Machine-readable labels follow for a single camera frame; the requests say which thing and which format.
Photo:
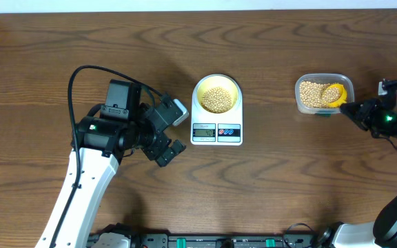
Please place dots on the yellow measuring scoop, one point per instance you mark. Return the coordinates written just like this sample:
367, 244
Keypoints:
334, 95

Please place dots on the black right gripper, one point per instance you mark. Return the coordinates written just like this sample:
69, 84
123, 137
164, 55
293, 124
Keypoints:
363, 118

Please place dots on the white digital kitchen scale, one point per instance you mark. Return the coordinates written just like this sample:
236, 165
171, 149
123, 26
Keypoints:
217, 129

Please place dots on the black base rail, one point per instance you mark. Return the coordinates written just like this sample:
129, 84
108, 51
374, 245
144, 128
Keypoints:
120, 235

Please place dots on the green tape strip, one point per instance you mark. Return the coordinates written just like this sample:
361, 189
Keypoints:
323, 115

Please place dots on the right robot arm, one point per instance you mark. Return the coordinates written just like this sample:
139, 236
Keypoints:
371, 166

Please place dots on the yellow plastic bowl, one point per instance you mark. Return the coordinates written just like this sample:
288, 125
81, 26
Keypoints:
217, 80

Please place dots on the soybeans in bowl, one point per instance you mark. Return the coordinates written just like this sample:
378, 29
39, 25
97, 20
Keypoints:
217, 100

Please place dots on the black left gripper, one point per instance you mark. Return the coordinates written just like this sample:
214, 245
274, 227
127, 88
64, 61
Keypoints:
154, 149

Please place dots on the soybeans in container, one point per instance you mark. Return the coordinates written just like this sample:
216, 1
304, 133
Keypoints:
310, 93

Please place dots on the clear plastic container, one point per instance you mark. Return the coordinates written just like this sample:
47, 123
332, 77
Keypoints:
324, 78

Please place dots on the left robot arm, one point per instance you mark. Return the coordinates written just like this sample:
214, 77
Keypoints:
108, 134

